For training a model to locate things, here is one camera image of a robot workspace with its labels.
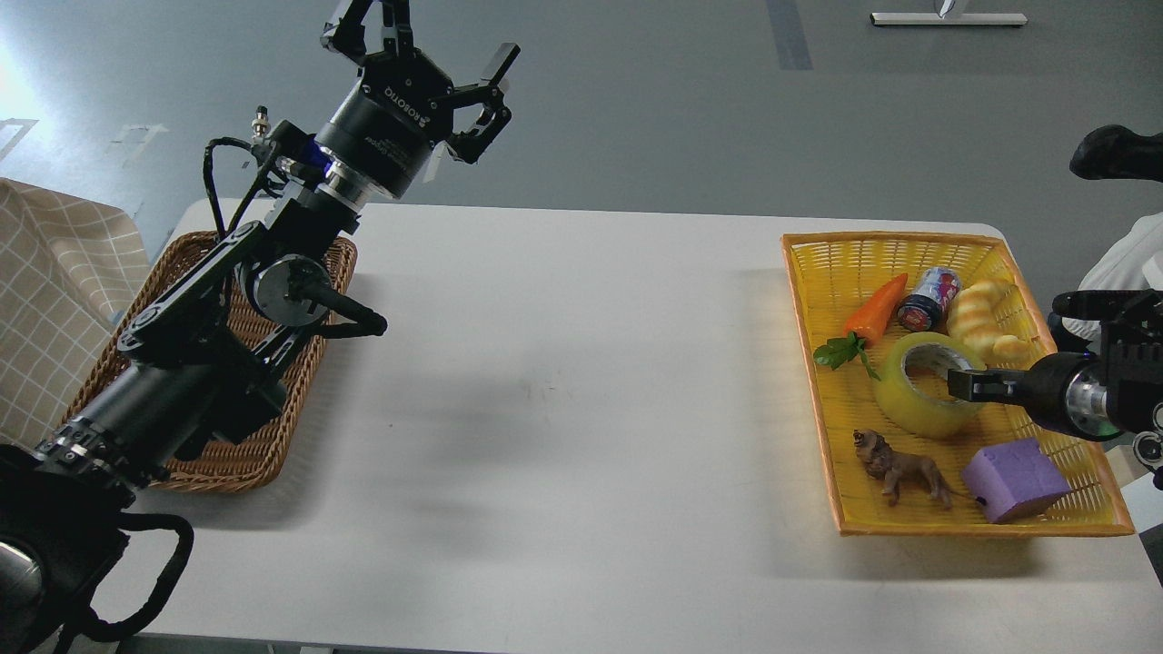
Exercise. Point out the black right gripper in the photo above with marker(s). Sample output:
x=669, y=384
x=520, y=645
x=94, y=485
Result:
x=1062, y=392

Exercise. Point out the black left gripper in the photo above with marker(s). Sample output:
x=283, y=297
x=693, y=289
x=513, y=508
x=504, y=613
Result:
x=387, y=126

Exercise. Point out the yellow tape roll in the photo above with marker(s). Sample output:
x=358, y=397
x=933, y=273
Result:
x=906, y=404

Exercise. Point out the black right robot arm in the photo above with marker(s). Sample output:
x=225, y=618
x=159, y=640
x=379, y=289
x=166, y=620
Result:
x=1129, y=363

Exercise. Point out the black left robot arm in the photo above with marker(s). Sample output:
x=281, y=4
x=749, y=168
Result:
x=206, y=360

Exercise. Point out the small drink can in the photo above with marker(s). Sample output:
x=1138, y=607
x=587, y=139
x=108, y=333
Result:
x=925, y=308

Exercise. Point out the purple foam block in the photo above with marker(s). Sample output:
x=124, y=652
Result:
x=1015, y=480

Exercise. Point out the yellow plastic basket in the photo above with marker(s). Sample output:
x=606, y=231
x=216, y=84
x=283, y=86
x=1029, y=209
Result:
x=831, y=276

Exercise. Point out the brown toy lion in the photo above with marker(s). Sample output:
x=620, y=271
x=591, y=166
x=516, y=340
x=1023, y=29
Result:
x=891, y=467

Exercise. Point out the orange toy carrot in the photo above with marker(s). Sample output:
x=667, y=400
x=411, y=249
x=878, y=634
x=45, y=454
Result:
x=863, y=329

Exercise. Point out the person in white clothing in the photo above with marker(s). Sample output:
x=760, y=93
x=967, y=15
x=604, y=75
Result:
x=1132, y=263

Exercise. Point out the white stand base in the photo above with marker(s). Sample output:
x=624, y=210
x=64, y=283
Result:
x=949, y=19

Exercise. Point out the beige checkered cloth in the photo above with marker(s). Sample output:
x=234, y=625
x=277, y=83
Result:
x=69, y=269

